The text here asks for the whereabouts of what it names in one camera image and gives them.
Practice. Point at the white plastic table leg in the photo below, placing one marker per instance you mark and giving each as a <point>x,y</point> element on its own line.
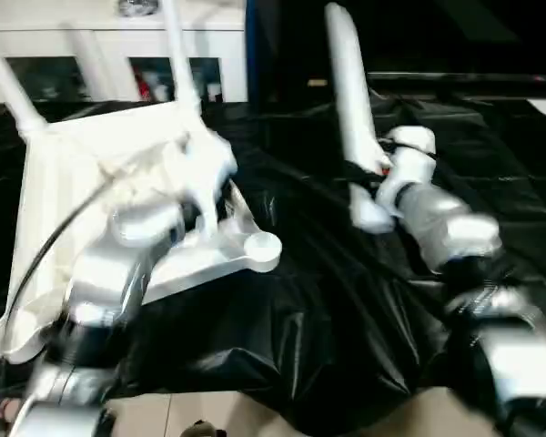
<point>182,59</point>
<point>13,82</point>
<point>352,91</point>

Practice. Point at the white plastic table top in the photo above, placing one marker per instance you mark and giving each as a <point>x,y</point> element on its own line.
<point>73,182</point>

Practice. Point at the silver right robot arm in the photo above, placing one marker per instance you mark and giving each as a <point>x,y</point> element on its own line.
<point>459,227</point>

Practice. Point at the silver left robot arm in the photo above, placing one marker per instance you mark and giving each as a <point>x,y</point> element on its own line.
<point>109,273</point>

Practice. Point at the small yellow label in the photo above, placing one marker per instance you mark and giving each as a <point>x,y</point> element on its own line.
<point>317,83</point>

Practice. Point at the white jar behind glass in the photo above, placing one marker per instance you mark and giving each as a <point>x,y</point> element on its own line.
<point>214,91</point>

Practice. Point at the long black bar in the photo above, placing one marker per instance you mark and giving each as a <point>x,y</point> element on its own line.
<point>464,84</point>

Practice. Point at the black work mat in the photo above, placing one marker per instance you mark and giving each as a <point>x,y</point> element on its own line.
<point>346,296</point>

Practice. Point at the red packet behind glass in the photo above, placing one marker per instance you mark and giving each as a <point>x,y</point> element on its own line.
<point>143,86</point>

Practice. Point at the white glass-door cabinet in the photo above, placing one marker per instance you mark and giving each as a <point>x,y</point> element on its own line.
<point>104,41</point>

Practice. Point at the patterned bowl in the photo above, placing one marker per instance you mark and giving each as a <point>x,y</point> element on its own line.
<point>137,5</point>

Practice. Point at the dark robot foot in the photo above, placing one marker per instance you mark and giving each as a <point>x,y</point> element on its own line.
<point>201,429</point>

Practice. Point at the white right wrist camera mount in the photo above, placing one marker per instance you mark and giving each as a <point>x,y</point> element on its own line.
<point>409,155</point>

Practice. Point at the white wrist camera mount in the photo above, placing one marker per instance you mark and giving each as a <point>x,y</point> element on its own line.
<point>409,155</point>
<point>200,173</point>

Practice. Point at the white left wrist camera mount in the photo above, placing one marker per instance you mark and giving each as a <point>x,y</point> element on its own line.
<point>200,173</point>

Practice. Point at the dark blue upright post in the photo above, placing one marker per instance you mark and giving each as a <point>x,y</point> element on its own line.
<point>253,50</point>

